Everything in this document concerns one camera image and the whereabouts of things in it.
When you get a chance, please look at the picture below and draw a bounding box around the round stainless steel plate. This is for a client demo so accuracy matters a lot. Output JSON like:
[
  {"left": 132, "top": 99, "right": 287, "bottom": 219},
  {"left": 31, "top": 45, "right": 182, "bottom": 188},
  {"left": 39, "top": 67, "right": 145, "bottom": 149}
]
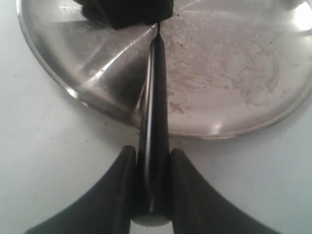
[{"left": 17, "top": 0, "right": 312, "bottom": 139}]

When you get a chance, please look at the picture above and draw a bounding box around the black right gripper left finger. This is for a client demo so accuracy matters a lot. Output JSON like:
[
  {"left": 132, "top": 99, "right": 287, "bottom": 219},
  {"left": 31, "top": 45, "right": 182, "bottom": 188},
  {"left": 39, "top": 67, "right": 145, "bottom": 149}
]
[{"left": 27, "top": 146, "right": 136, "bottom": 234}]

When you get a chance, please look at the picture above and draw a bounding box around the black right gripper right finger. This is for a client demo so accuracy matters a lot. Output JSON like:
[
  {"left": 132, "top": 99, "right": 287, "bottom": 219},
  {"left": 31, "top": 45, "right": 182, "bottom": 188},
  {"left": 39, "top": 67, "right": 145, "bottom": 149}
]
[{"left": 171, "top": 148, "right": 276, "bottom": 234}]

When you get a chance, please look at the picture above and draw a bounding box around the black handled paring knife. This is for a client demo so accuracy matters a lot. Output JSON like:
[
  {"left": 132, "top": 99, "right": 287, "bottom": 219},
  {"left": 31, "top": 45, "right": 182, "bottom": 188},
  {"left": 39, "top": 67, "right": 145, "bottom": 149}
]
[{"left": 133, "top": 25, "right": 169, "bottom": 227}]

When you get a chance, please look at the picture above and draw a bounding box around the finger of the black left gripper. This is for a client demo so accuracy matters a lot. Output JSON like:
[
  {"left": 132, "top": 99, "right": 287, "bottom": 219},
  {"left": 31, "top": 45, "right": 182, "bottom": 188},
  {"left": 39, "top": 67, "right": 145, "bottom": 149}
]
[
  {"left": 74, "top": 0, "right": 105, "bottom": 20},
  {"left": 97, "top": 0, "right": 174, "bottom": 29}
]

